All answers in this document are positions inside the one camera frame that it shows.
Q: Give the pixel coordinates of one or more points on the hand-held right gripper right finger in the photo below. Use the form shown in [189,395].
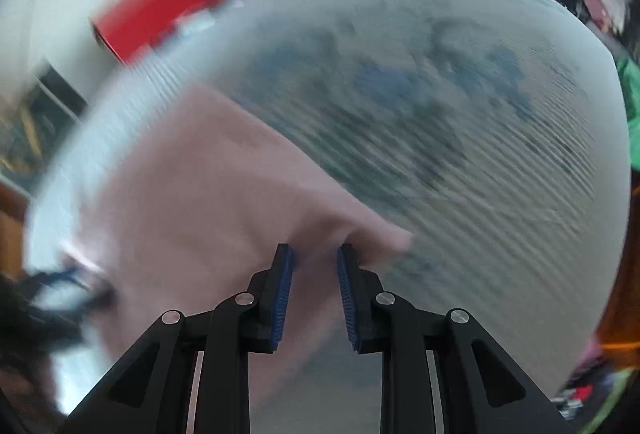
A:
[347,294]

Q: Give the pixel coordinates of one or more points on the white paper sheets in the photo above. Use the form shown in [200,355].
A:
[200,20]

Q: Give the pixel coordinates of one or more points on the pink garment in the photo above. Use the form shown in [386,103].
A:
[200,214]

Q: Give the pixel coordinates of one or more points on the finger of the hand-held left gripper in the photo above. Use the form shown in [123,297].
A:
[95,301]
[65,275]

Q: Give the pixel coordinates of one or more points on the dark green gift bag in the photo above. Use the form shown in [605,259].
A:
[50,124]

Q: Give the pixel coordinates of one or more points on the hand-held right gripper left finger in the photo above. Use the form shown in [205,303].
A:
[283,294]

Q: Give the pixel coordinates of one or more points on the green cloth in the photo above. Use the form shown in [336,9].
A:
[631,104]

